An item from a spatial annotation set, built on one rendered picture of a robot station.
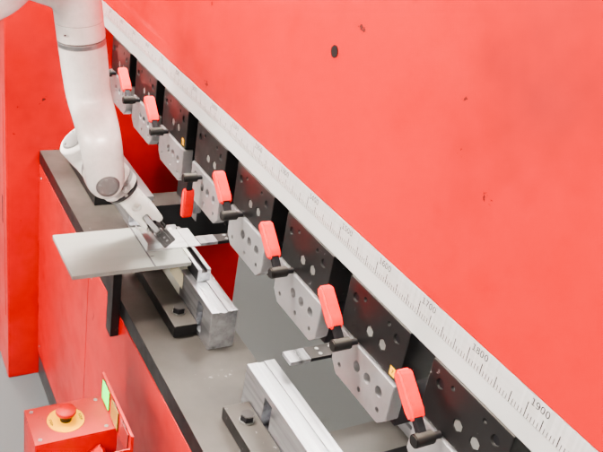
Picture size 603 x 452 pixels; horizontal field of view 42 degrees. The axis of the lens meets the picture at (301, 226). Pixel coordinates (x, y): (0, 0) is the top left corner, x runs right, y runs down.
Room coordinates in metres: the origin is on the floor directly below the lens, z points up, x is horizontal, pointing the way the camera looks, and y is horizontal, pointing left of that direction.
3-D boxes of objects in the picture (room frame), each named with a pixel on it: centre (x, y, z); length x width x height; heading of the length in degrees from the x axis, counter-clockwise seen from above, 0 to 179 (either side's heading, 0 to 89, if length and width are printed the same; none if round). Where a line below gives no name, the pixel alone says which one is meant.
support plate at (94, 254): (1.51, 0.39, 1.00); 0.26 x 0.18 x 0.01; 123
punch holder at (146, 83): (1.78, 0.39, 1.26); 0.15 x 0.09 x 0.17; 33
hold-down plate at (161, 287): (1.53, 0.29, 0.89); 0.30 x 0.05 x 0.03; 33
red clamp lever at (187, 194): (1.42, 0.23, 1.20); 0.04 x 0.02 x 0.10; 123
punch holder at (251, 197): (1.27, 0.06, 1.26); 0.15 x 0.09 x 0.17; 33
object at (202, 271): (1.57, 0.25, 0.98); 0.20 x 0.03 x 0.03; 33
